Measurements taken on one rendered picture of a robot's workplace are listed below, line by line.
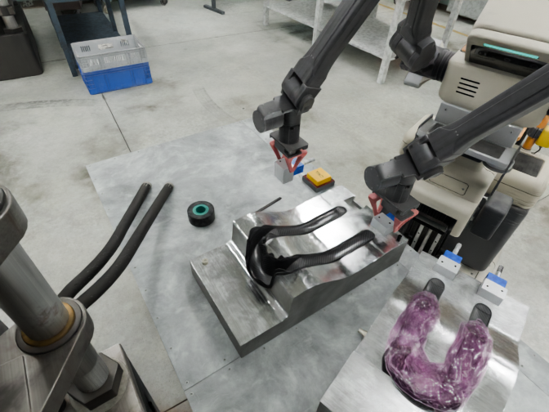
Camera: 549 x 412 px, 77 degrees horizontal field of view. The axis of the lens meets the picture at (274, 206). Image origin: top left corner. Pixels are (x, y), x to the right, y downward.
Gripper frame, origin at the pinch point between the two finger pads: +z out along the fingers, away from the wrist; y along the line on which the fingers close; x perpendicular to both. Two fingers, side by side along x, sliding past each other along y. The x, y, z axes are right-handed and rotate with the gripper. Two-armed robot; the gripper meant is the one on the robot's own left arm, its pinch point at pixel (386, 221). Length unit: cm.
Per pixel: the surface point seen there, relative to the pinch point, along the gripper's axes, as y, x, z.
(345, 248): -0.2, -13.8, 3.0
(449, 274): 19.0, 3.5, 3.7
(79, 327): -2, -72, -12
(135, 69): -315, 15, 75
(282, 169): -27.7, -15.0, -4.5
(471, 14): -285, 518, 71
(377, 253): 5.7, -8.6, 2.2
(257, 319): 3.6, -42.2, 5.2
